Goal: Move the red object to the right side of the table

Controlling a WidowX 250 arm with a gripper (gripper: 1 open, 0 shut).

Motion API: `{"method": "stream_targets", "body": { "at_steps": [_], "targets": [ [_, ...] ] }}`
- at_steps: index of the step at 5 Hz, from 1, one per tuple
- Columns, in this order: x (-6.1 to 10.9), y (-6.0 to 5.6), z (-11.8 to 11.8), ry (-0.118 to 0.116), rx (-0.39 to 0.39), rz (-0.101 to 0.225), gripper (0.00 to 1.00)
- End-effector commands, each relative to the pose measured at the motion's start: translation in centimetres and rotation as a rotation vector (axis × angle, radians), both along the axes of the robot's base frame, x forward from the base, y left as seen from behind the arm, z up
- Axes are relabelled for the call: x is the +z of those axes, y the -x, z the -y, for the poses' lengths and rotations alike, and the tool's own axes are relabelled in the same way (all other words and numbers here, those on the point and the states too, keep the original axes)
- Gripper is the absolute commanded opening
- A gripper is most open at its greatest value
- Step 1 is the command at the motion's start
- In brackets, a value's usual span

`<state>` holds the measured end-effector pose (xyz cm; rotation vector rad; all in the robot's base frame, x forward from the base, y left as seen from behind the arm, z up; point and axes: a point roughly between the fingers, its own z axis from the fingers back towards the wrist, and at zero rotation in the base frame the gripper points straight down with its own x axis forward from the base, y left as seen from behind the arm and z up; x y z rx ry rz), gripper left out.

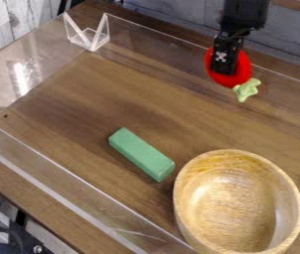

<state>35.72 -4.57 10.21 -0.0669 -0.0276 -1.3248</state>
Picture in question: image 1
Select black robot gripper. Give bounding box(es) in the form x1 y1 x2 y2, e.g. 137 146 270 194
212 0 270 75

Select clear acrylic front wall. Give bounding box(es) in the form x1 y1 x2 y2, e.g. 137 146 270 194
0 128 195 254

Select black cable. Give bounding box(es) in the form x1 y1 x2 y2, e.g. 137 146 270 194
0 225 25 254

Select clear acrylic corner bracket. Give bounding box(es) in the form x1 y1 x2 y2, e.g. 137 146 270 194
63 13 110 52

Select wooden oval bowl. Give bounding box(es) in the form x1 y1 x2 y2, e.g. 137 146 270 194
173 149 300 254

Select red plush strawberry toy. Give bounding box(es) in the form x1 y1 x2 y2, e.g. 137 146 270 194
205 48 261 103

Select black clamp with bolt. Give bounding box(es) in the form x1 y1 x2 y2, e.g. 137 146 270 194
8 221 55 254

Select green rectangular block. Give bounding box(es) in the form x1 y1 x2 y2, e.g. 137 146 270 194
107 127 175 183

